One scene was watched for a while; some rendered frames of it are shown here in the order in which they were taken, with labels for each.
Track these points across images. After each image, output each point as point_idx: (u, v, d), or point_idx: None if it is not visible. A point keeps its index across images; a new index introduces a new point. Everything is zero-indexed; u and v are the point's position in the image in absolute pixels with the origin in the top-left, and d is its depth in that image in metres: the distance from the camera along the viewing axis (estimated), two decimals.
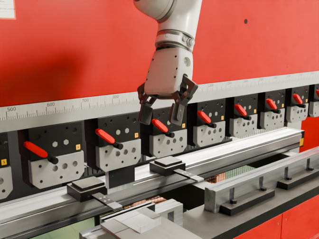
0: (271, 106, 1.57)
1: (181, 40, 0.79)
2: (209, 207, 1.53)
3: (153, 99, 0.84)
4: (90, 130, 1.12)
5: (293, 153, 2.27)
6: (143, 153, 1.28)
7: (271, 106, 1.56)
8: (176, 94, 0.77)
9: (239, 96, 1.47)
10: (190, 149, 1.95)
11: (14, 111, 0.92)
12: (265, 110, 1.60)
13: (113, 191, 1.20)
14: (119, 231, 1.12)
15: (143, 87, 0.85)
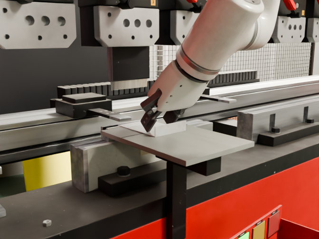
0: None
1: None
2: (244, 138, 1.16)
3: (154, 104, 0.76)
4: None
5: None
6: (160, 43, 0.91)
7: None
8: (184, 109, 0.79)
9: None
10: (211, 85, 1.59)
11: None
12: (314, 14, 1.23)
13: (118, 87, 0.84)
14: (129, 136, 0.76)
15: (152, 104, 0.72)
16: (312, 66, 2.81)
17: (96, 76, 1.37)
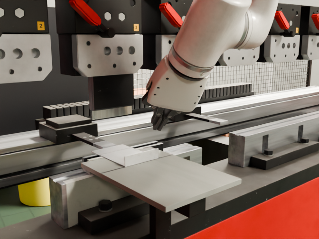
0: (318, 25, 1.16)
1: (210, 70, 0.68)
2: (236, 160, 1.12)
3: None
4: (63, 11, 0.71)
5: None
6: (145, 68, 0.87)
7: (318, 24, 1.16)
8: (174, 113, 0.77)
9: (277, 3, 1.06)
10: (204, 100, 1.55)
11: None
12: (309, 32, 1.19)
13: (100, 116, 0.80)
14: (110, 170, 0.72)
15: (150, 98, 0.74)
16: (309, 74, 2.77)
17: (85, 93, 1.33)
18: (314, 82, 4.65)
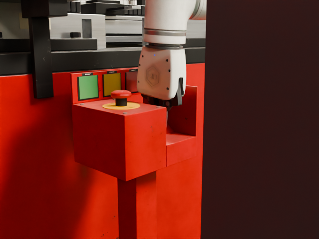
0: None
1: None
2: (147, 42, 1.22)
3: (162, 101, 0.77)
4: None
5: None
6: None
7: None
8: (159, 99, 0.81)
9: None
10: (140, 16, 1.65)
11: None
12: None
13: None
14: None
15: (177, 95, 0.76)
16: None
17: None
18: None
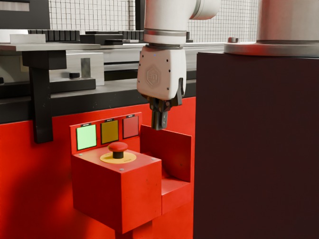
0: None
1: None
2: None
3: (162, 101, 0.77)
4: None
5: None
6: None
7: None
8: (159, 99, 0.81)
9: None
10: (138, 41, 1.67)
11: None
12: None
13: None
14: None
15: (177, 95, 0.76)
16: None
17: (20, 26, 1.46)
18: None
